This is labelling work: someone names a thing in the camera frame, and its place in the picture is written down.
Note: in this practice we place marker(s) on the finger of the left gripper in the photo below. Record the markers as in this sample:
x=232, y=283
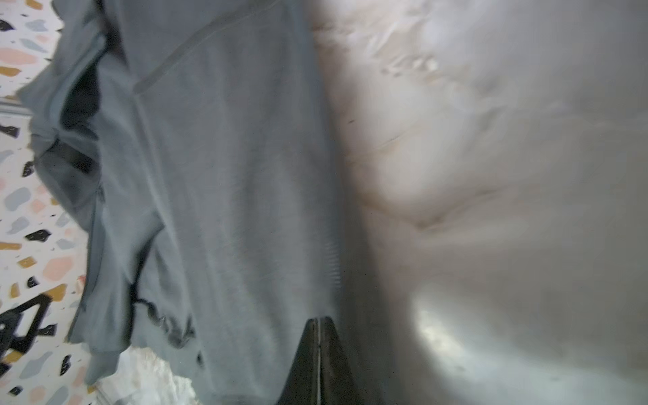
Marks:
x=20, y=327

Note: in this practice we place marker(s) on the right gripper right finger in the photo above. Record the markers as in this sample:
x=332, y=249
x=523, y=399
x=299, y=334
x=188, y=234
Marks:
x=337, y=385

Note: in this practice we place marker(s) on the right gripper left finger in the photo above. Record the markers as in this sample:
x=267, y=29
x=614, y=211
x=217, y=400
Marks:
x=302, y=384

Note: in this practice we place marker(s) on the dark grey zip jacket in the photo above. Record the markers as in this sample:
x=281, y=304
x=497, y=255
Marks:
x=192, y=141

